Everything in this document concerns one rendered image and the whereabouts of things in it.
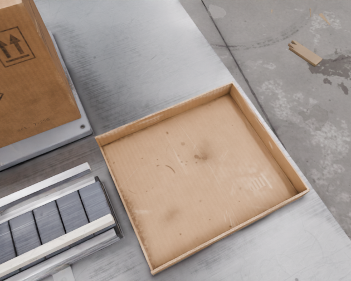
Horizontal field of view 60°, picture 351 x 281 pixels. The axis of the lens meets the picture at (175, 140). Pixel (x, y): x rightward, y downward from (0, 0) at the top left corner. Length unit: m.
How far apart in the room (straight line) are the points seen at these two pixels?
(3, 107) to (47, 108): 0.07
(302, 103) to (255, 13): 0.72
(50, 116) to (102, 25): 0.31
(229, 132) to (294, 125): 1.10
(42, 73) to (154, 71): 0.27
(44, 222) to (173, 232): 0.21
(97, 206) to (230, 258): 0.24
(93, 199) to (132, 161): 0.11
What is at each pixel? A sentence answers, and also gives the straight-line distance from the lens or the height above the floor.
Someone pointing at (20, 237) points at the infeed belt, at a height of 0.88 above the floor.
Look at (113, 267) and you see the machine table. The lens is 0.55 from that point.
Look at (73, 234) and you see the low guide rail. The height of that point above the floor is 0.91.
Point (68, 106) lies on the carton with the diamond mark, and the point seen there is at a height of 0.90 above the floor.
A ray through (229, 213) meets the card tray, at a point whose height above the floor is 0.83.
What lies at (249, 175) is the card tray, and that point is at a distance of 0.59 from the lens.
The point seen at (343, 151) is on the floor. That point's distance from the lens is 1.74.
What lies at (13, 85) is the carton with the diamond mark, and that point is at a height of 0.99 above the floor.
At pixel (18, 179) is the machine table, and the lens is 0.64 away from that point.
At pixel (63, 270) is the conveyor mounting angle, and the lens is 0.57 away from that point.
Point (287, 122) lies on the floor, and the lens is 1.70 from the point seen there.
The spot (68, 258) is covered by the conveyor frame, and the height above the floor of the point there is 0.88.
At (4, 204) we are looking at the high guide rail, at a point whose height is 0.96.
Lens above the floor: 1.37
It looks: 63 degrees down
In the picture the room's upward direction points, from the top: 1 degrees clockwise
